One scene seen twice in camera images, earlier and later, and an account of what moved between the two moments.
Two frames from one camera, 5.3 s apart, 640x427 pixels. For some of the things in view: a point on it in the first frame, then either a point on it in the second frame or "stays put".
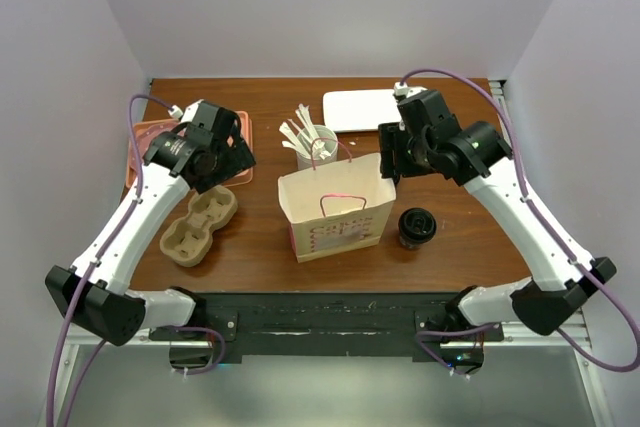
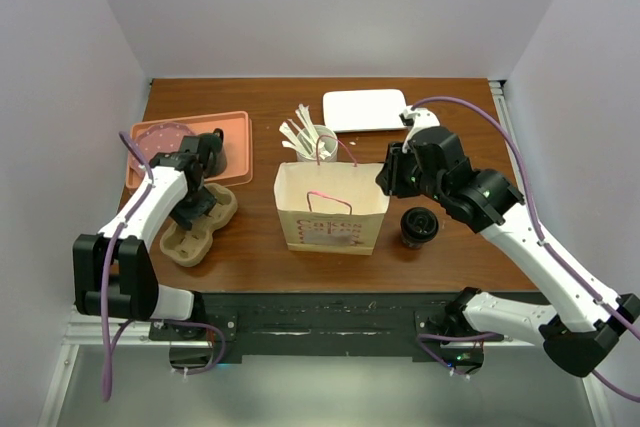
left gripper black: x=239 y=159 → x=183 y=215
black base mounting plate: x=311 y=323 stays put
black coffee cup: x=416 y=225 stays put
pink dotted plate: x=144 y=135 stays put
